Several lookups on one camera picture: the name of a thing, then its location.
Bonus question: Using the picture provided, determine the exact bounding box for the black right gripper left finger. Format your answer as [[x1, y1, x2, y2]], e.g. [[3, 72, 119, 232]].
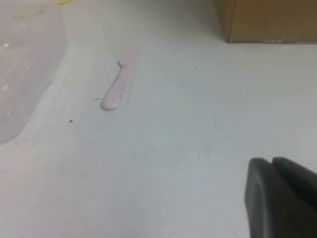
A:
[[244, 157, 317, 238]]

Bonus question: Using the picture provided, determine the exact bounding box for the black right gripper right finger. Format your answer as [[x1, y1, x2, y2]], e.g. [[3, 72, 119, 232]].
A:
[[271, 156, 317, 209]]

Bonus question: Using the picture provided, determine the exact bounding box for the brown cardboard box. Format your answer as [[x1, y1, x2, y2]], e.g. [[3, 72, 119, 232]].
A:
[[214, 0, 317, 44]]

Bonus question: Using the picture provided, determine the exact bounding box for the pink plastic knife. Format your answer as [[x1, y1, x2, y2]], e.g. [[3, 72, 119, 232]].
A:
[[101, 42, 145, 111]]

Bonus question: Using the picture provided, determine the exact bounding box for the transparent plastic egg box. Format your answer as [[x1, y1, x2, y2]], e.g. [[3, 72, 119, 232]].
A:
[[0, 4, 66, 144]]

